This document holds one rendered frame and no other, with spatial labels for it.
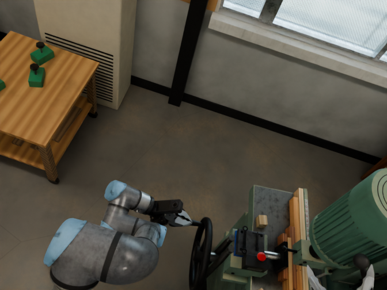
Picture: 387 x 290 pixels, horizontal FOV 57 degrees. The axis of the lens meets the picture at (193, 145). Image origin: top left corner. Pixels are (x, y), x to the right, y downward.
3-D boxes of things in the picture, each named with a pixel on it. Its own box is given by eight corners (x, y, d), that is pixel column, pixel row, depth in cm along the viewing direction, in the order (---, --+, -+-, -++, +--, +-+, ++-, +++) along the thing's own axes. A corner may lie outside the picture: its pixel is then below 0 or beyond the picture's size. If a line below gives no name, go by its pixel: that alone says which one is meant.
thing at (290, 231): (284, 229, 140) (289, 225, 137) (289, 230, 141) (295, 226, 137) (285, 290, 128) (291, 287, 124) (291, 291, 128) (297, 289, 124)
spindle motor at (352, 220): (306, 208, 113) (364, 159, 88) (357, 218, 115) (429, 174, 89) (309, 263, 104) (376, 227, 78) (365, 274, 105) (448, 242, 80)
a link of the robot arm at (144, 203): (143, 187, 128) (139, 209, 124) (154, 192, 130) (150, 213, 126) (132, 193, 133) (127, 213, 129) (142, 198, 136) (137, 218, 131)
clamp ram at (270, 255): (259, 245, 134) (268, 237, 127) (277, 248, 135) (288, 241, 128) (258, 269, 129) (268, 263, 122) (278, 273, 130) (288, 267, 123)
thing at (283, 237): (277, 237, 138) (282, 232, 134) (281, 237, 138) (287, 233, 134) (277, 281, 129) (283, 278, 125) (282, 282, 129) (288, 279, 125)
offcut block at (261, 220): (255, 218, 141) (258, 214, 137) (262, 218, 141) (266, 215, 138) (256, 227, 138) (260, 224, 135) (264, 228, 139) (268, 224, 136)
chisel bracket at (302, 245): (289, 245, 128) (300, 238, 121) (326, 252, 129) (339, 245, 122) (290, 266, 124) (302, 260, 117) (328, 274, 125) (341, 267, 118)
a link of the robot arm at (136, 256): (166, 252, 78) (169, 219, 127) (118, 237, 78) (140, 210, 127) (150, 304, 77) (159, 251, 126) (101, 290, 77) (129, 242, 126)
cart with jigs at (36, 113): (26, 88, 260) (6, 15, 207) (101, 114, 260) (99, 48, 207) (-30, 160, 223) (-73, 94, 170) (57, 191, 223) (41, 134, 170)
